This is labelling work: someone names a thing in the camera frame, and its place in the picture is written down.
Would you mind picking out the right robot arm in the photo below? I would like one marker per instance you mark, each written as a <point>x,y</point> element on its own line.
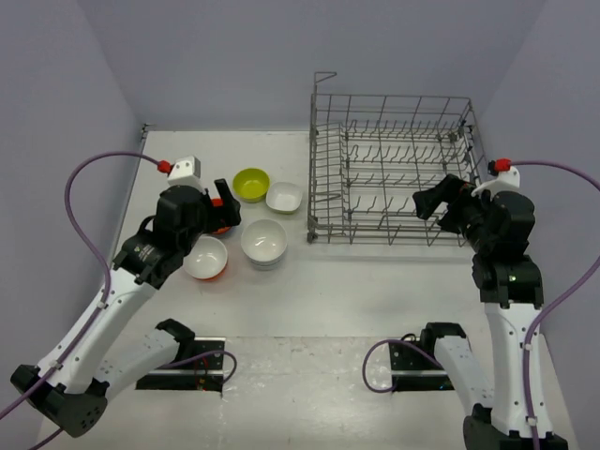
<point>508,412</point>

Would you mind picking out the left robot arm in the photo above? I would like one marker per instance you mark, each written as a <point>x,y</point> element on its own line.
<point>73,385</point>

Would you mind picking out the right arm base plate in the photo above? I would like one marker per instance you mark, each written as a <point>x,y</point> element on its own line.
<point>412,372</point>

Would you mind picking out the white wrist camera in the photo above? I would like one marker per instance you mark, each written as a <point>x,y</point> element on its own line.
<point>504,177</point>
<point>186,171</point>

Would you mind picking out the lime green bowl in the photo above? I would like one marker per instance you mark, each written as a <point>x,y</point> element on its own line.
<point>251,185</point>

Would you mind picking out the white round bowl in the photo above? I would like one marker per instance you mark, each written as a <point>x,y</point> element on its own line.
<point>264,242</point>

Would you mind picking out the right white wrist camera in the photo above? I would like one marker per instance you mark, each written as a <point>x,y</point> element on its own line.
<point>504,177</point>

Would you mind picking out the white bowl orange outside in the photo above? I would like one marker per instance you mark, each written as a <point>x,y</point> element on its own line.
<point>207,260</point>

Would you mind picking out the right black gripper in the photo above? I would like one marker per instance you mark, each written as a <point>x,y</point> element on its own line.
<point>428,200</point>

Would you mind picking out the white square bowl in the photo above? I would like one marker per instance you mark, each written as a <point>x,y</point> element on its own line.
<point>284,197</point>

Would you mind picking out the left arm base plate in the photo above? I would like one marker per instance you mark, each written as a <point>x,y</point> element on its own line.
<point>203,375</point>

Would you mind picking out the grey wire dish rack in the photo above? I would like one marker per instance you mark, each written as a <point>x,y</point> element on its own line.
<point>368,155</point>

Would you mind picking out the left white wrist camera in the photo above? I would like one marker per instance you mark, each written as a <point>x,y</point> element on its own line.
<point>186,171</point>

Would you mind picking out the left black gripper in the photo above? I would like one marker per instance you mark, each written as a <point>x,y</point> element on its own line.
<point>231,216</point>

